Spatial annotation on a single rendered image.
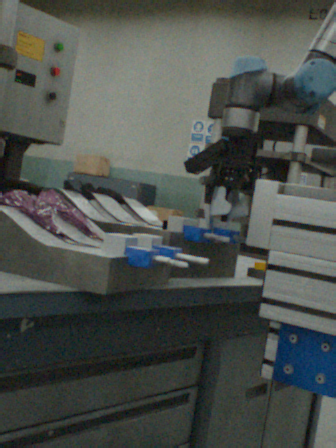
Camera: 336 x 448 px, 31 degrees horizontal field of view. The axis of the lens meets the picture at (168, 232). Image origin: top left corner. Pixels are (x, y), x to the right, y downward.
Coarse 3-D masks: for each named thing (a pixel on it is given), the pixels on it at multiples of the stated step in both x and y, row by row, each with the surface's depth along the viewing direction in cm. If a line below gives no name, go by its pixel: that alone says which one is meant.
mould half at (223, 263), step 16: (64, 192) 134; (80, 208) 130; (112, 208) 140; (144, 208) 152; (96, 224) 127; (112, 224) 125; (128, 224) 125; (160, 224) 147; (176, 240) 117; (208, 256) 127; (224, 256) 132; (176, 272) 119; (192, 272) 123; (208, 272) 128; (224, 272) 133
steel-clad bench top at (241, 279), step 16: (240, 256) 203; (0, 272) 92; (240, 272) 151; (0, 288) 79; (16, 288) 81; (32, 288) 83; (48, 288) 85; (64, 288) 87; (144, 288) 101; (160, 288) 104; (176, 288) 108; (192, 288) 112
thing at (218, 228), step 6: (204, 222) 130; (216, 222) 129; (222, 222) 131; (216, 228) 128; (222, 228) 131; (216, 234) 128; (222, 234) 127; (228, 234) 126; (234, 234) 128; (234, 240) 128; (240, 240) 126; (246, 240) 125
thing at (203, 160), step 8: (216, 144) 129; (224, 144) 128; (200, 152) 131; (208, 152) 130; (216, 152) 129; (224, 152) 129; (192, 160) 132; (200, 160) 131; (208, 160) 131; (192, 168) 133; (200, 168) 133
